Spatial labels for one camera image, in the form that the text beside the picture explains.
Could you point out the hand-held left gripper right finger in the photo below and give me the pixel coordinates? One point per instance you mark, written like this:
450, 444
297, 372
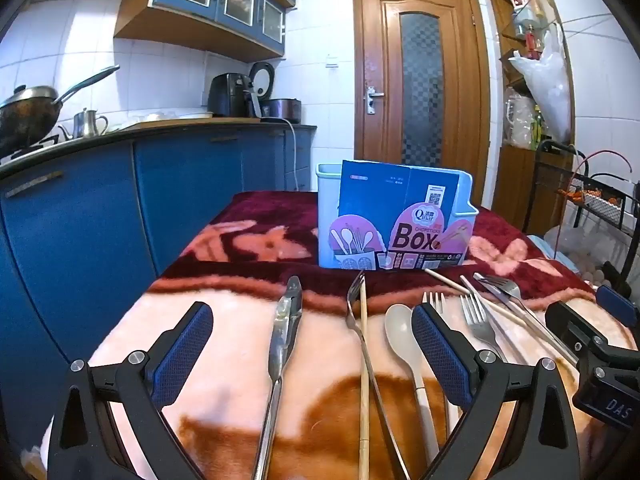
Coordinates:
440, 355

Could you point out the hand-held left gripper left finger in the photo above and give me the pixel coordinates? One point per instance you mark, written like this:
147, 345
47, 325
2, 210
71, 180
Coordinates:
182, 355

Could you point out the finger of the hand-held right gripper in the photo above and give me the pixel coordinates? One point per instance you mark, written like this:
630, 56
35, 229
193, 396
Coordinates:
570, 327
617, 302

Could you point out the beige plastic spoon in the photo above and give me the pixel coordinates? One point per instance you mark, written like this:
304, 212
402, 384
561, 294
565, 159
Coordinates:
400, 330

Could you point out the light blue plastic utensil holder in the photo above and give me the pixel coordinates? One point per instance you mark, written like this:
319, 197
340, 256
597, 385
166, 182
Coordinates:
327, 210

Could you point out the small metal fork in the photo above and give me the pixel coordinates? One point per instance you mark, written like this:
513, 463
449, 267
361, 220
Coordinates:
434, 302
507, 286
477, 327

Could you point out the bag of eggs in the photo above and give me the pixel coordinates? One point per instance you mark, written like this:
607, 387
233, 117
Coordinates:
580, 255

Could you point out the wooden chopstick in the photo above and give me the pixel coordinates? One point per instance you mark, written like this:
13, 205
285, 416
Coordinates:
472, 292
364, 360
450, 284

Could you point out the silver table knife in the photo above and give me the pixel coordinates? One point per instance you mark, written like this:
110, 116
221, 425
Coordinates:
285, 330

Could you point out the long metal fork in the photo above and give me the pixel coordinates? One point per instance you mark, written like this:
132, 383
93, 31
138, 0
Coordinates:
356, 290

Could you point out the red and pink printed blanket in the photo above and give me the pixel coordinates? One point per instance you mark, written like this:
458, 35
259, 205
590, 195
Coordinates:
325, 350

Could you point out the wooden shelf unit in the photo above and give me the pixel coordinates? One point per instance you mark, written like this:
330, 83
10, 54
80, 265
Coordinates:
520, 180

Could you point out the blue kitchen base cabinets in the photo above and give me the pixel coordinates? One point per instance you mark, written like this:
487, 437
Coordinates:
100, 220

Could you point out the blue cardboard packaging sleeve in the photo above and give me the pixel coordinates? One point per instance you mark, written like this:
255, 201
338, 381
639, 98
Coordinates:
385, 200

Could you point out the green bottle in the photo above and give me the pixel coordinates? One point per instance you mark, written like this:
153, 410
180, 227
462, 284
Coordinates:
537, 127

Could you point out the clear plastic pitcher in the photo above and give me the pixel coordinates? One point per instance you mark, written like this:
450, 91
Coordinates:
520, 120

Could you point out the white plastic bag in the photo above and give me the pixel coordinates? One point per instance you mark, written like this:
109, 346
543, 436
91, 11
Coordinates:
550, 90

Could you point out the metal kettle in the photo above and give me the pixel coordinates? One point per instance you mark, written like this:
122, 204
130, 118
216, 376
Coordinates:
87, 125

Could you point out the black air fryer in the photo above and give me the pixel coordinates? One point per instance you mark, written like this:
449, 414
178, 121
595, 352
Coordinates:
227, 95

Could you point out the metal wok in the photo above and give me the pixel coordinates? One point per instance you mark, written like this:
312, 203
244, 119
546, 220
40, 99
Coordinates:
25, 115

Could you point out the wooden door with glass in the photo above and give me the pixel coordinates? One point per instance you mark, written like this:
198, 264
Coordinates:
375, 35

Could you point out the blue wall cabinet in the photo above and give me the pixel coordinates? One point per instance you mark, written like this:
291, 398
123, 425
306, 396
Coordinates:
200, 5

